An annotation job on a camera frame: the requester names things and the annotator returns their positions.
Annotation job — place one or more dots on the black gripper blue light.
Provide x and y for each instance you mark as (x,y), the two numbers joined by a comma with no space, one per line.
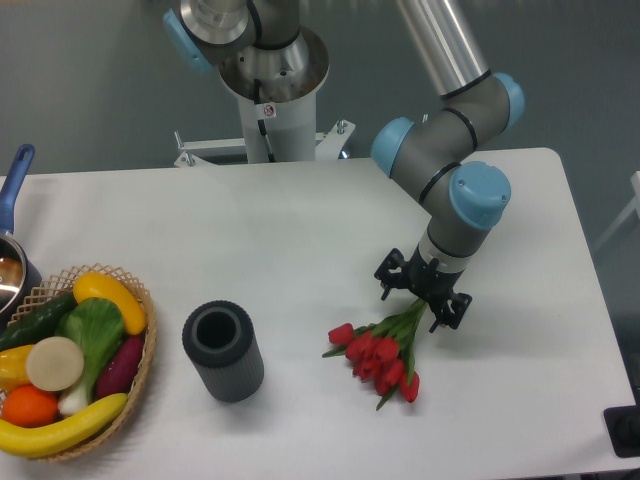
(427,281)

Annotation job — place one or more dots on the red tulip bouquet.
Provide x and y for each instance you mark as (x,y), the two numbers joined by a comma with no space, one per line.
(382,353)

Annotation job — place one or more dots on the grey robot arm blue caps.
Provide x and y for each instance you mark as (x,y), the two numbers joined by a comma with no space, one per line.
(274,66)

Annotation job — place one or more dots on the dark grey ribbed vase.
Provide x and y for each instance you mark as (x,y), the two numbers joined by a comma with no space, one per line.
(219,339)

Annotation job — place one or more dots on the black device at table edge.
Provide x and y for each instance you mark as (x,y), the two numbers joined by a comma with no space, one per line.
(623,429)

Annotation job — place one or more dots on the purple sweet potato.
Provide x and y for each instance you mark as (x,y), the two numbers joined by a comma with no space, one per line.
(118,375)

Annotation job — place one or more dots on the green bok choy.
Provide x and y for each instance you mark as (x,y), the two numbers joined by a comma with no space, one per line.
(96,326)

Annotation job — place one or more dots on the yellow squash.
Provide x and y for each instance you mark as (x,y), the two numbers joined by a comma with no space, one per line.
(98,285)

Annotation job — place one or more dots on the woven wicker basket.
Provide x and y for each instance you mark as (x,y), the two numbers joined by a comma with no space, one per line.
(62,283)

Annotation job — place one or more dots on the beige round disc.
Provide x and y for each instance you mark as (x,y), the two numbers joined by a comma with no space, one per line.
(54,364)

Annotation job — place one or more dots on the green cucumber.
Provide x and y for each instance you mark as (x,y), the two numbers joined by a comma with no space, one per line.
(39,324)

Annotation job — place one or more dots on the orange fruit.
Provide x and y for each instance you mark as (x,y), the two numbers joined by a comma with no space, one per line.
(30,407)

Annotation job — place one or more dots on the yellow bell pepper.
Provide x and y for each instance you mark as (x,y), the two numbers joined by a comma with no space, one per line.
(13,367)

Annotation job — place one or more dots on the yellow banana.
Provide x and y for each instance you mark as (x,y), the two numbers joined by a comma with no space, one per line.
(45,441)

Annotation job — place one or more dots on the white frame at right edge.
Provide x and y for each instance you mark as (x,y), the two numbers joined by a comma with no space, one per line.
(624,222)

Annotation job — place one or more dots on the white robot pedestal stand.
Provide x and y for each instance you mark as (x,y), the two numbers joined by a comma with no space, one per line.
(273,133)

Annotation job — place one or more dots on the blue handled saucepan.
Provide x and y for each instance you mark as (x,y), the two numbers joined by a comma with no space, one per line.
(18,275)

